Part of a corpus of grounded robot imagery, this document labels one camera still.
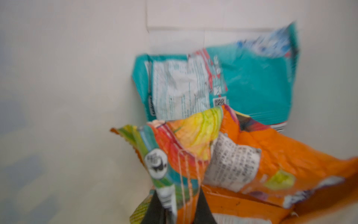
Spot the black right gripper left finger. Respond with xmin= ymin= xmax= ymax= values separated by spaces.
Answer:
xmin=141 ymin=193 xmax=166 ymax=224

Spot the blue checkered paper bag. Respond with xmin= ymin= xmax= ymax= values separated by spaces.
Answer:
xmin=1 ymin=1 xmax=358 ymax=224

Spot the orange rainbow snack packet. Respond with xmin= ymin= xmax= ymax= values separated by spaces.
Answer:
xmin=111 ymin=105 xmax=358 ymax=224

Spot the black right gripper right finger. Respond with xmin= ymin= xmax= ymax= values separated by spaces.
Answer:
xmin=193 ymin=188 xmax=217 ymax=224

